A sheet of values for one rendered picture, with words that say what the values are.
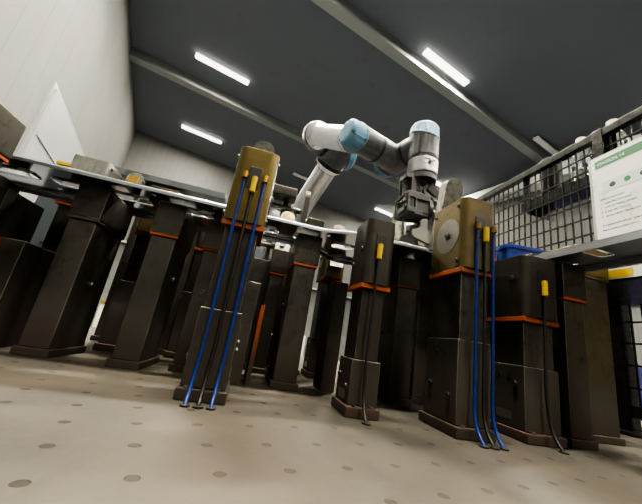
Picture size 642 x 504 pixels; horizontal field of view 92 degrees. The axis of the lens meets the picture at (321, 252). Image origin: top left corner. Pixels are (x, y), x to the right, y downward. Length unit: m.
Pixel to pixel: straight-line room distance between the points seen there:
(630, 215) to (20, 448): 1.20
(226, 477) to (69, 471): 0.09
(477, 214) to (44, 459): 0.54
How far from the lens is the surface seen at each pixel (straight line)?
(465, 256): 0.51
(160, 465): 0.26
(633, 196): 1.18
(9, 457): 0.28
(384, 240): 0.49
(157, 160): 11.98
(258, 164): 0.47
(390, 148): 0.89
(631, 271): 0.85
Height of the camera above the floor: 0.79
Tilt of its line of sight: 16 degrees up
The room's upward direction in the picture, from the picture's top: 10 degrees clockwise
